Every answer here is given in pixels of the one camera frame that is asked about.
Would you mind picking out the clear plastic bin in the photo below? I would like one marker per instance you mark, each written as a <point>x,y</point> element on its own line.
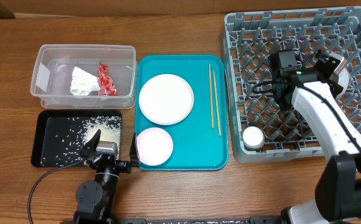
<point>52,75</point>

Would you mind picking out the white round plate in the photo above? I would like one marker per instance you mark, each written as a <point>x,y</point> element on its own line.
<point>166,99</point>

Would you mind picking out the red snack wrapper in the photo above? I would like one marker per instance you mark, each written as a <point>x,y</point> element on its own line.
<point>107,85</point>

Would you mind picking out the pink bowl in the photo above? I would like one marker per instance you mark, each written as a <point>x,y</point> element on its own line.
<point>154,146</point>

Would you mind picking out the grey-white bowl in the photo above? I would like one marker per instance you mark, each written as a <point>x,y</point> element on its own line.
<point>343,81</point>

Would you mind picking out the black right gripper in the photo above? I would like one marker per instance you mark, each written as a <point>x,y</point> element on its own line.
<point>334,86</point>

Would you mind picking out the grey dish rack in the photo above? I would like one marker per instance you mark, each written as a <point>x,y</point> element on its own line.
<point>248,38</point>

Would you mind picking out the black tray with rice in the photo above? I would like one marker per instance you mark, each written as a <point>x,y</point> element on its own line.
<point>61,134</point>

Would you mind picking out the wooden chopstick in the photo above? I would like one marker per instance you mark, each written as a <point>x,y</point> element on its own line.
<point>211,97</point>
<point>216,104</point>

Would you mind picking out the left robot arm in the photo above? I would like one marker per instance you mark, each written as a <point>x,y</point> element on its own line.
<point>95,197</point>

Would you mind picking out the black base bar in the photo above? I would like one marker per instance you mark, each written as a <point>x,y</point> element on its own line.
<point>270,219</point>

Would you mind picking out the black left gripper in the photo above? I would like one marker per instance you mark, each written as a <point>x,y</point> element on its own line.
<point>126,166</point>

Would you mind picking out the cream paper cup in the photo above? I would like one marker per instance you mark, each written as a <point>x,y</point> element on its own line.
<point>253,138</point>

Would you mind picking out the teal plastic tray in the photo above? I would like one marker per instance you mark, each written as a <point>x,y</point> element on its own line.
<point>197,146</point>

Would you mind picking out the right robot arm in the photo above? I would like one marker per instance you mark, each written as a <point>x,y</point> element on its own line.
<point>338,192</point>

